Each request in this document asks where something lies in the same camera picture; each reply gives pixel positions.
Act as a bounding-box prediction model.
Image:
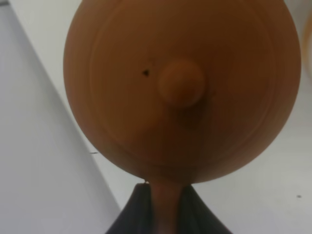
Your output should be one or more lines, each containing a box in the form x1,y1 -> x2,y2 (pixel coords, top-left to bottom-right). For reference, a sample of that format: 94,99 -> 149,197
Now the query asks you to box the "left white teacup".
301,13 -> 312,78

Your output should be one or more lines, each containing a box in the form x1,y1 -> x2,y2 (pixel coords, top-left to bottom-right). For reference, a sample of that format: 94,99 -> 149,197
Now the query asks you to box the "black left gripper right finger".
179,185 -> 232,234

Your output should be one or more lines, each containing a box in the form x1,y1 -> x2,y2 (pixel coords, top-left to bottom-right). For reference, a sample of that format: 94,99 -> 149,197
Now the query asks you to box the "brown clay teapot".
63,0 -> 301,234

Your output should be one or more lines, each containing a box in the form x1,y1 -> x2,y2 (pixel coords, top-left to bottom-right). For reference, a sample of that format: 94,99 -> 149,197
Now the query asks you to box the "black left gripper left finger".
106,183 -> 153,234

